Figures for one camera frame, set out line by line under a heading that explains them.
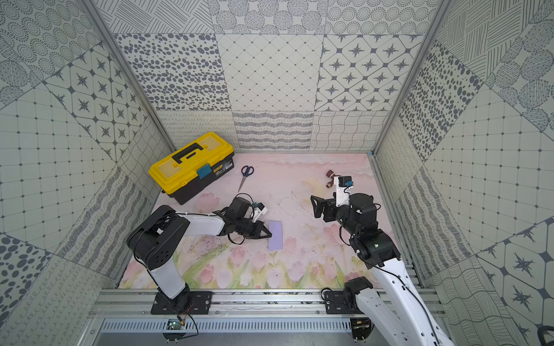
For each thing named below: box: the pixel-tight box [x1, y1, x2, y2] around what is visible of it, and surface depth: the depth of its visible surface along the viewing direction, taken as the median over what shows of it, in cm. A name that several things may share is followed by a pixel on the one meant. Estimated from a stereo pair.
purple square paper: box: [268, 220, 284, 251], surface depth 92 cm
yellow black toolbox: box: [148, 131, 235, 206], surface depth 96 cm
